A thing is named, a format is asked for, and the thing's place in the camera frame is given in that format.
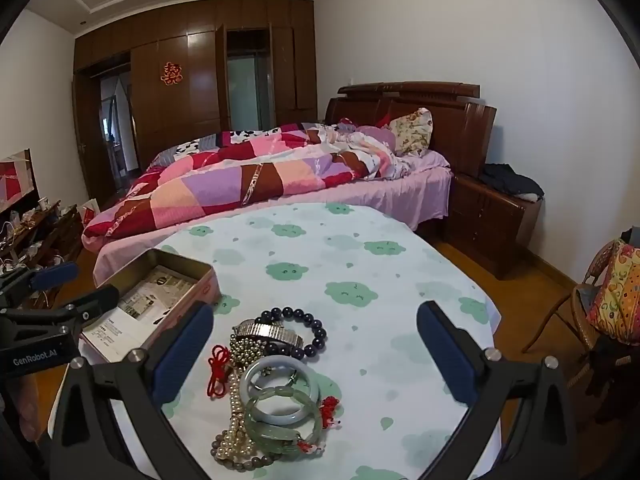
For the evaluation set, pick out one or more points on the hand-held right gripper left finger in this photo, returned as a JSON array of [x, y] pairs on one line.
[[182, 355]]

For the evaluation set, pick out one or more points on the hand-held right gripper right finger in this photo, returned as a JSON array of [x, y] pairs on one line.
[[447, 360]]

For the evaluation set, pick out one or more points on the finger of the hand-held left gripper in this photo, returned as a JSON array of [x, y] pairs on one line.
[[55, 275], [97, 301]]

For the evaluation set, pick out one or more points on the rectangular metal tin box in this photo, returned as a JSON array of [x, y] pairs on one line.
[[204, 287]]

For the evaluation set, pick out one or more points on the green jade bangle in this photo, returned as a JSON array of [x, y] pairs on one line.
[[265, 432]]

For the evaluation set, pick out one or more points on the pale jade bangle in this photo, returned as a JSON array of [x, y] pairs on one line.
[[287, 416]]

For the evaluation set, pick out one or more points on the red knot tassel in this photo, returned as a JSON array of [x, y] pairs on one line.
[[328, 408], [307, 448]]

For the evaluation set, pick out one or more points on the white instruction sheet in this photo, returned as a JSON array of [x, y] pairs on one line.
[[112, 334]]

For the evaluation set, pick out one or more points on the low wooden cabinet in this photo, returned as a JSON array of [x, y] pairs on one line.
[[55, 230]]

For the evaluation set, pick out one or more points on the printed picture leaflet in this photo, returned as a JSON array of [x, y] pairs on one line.
[[150, 290]]

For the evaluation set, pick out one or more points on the red paper bag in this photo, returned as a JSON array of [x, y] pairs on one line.
[[90, 212]]

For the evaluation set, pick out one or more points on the framed red picture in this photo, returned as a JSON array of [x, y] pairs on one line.
[[15, 185]]

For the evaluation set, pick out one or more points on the wooden nightstand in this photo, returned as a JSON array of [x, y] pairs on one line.
[[480, 225]]

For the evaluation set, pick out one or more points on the rattan chair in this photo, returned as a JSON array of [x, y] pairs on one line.
[[580, 300]]

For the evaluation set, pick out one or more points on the pink bed sheet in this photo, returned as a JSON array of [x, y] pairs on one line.
[[400, 195]]

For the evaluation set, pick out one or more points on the patchwork quilt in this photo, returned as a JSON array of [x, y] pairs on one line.
[[225, 180]]

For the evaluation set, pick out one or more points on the colourful patterned cushion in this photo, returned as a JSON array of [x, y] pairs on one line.
[[615, 295]]

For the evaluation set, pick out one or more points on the dark clothes pile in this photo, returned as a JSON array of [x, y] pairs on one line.
[[510, 180]]

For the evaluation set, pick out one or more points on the brown wooden wardrobe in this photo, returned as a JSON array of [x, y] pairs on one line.
[[200, 100]]

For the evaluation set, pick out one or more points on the wooden bed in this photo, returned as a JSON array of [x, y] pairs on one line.
[[465, 130]]

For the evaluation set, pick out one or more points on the floral pillow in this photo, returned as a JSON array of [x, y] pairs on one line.
[[412, 130]]

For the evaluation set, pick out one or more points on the red paper decoration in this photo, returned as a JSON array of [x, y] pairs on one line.
[[171, 73]]

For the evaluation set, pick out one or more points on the pink pillow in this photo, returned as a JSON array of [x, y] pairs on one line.
[[375, 135]]

